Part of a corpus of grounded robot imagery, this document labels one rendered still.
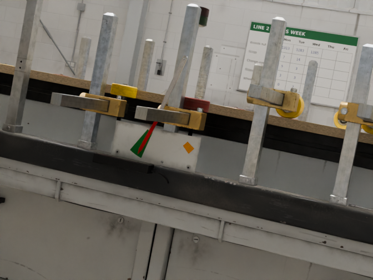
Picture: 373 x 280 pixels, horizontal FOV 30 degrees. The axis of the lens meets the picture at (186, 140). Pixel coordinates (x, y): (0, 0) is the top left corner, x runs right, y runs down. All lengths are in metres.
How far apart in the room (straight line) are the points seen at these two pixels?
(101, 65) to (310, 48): 7.22
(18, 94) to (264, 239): 0.86
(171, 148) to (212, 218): 0.23
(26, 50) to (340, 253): 1.10
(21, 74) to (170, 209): 0.62
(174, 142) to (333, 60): 7.23
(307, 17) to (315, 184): 7.23
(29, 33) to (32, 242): 0.73
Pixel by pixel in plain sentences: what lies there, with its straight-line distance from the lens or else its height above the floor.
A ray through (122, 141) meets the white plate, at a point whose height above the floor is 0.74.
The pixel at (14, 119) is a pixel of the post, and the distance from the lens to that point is 2.20.
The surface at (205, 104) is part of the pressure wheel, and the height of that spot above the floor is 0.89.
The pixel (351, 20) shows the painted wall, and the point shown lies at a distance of 9.19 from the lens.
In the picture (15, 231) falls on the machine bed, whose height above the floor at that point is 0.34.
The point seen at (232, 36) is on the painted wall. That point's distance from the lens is 9.41.
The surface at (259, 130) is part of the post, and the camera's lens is 1.91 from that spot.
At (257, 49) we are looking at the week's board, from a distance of 9.29.
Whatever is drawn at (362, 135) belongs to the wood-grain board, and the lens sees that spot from 2.03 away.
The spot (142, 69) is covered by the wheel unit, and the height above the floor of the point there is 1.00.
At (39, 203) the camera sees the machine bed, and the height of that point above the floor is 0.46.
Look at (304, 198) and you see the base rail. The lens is 1.88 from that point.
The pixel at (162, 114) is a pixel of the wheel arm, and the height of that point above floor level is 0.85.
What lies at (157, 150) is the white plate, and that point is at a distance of 1.98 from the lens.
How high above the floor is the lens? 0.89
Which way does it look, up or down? 3 degrees down
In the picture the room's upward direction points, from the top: 11 degrees clockwise
